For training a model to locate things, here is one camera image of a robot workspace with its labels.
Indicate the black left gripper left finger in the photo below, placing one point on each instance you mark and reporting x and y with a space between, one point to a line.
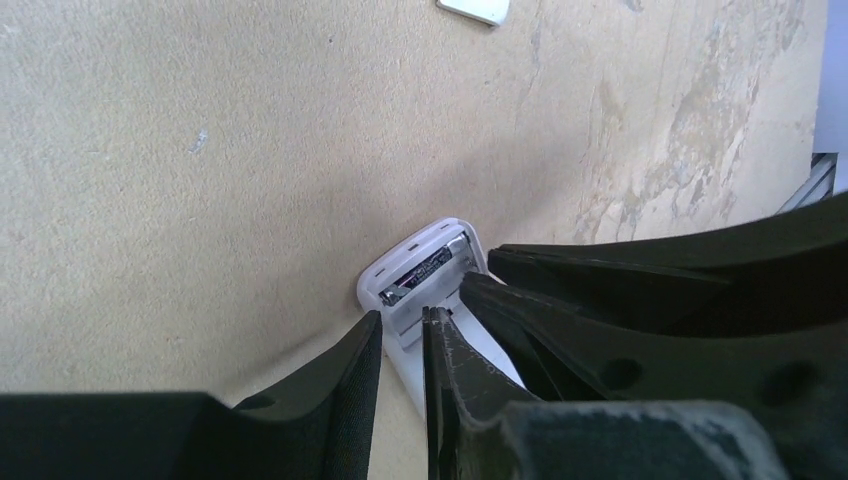
316 423

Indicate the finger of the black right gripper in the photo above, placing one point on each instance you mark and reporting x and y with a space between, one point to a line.
779 274
794 385

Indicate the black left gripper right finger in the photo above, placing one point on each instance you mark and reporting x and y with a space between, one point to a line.
482 425

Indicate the white remote control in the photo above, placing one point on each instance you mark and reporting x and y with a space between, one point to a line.
402 323

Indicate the black AAA battery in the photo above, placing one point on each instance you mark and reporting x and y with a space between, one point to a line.
458 247

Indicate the white battery cover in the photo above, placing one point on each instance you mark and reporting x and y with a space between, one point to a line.
489 12

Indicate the aluminium frame rail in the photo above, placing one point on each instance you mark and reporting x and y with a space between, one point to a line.
819 184

